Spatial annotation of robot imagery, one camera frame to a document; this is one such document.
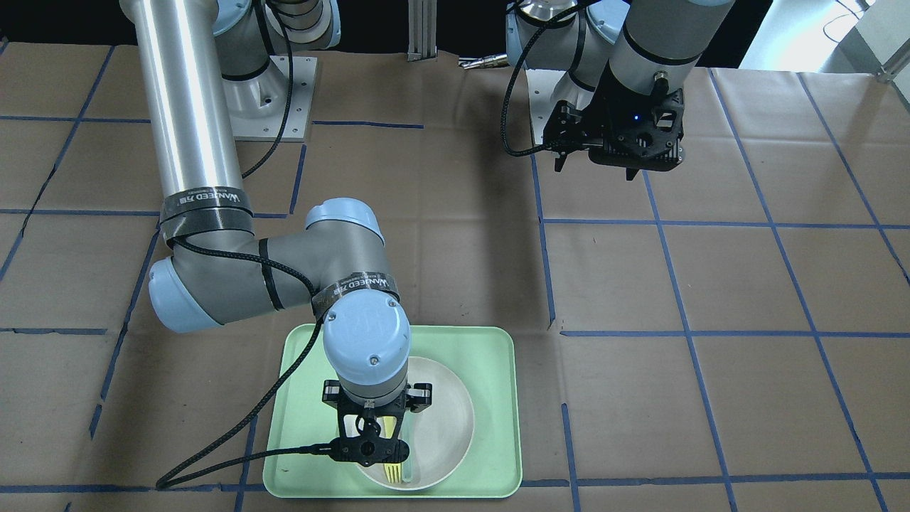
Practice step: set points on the aluminium frame post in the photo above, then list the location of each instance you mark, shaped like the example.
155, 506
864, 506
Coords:
422, 17

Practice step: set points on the mint green tray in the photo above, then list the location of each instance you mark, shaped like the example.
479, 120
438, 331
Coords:
484, 360

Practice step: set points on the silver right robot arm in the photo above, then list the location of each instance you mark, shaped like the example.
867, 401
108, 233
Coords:
204, 61

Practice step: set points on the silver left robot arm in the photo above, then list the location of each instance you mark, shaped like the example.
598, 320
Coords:
633, 40

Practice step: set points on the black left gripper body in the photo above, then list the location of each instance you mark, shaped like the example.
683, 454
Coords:
606, 107

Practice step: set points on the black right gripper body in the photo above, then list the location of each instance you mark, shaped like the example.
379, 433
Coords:
332, 393

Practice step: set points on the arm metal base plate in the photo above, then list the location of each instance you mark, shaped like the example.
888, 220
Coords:
281, 96
542, 84

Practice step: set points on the white round plate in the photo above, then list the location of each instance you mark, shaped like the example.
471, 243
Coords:
438, 437

